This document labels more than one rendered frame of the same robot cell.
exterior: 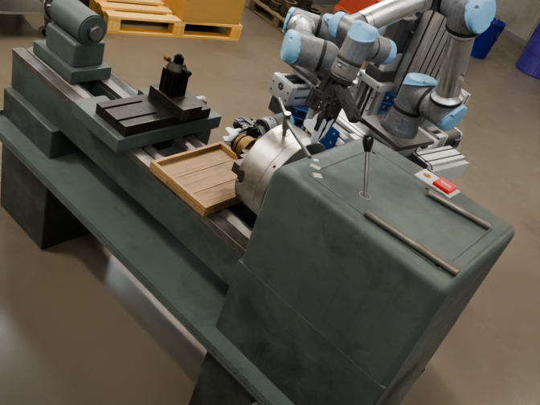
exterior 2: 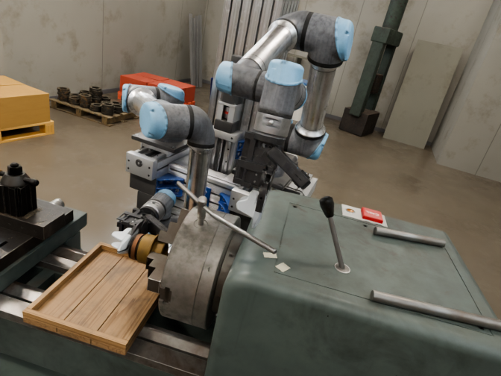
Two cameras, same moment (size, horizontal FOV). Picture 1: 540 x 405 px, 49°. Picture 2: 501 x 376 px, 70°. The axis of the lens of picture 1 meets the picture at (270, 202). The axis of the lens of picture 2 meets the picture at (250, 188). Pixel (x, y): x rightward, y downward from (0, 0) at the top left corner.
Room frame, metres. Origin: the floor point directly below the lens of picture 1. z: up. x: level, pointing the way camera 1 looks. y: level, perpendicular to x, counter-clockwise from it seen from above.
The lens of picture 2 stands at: (0.92, 0.26, 1.72)
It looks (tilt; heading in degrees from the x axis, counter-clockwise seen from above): 25 degrees down; 335
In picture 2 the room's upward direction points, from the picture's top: 12 degrees clockwise
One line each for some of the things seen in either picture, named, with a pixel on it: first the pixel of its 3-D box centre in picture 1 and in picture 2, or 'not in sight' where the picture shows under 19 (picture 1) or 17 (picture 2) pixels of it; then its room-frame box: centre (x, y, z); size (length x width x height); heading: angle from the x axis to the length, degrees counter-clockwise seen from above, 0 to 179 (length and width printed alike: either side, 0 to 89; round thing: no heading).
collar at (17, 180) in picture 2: (177, 65); (15, 177); (2.10, 0.52, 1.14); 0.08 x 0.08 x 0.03
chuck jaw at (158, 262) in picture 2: (245, 165); (160, 274); (1.66, 0.12, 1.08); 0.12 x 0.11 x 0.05; 149
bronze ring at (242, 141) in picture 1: (247, 149); (149, 249); (1.77, 0.14, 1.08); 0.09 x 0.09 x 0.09; 60
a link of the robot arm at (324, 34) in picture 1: (330, 33); (168, 101); (2.51, 0.00, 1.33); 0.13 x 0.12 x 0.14; 97
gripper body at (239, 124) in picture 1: (250, 130); (137, 223); (1.91, 0.16, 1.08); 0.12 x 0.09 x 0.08; 149
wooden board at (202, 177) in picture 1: (213, 176); (110, 289); (1.83, 0.23, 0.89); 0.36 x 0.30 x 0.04; 149
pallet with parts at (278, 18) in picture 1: (301, 10); (95, 100); (6.68, 0.39, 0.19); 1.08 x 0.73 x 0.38; 49
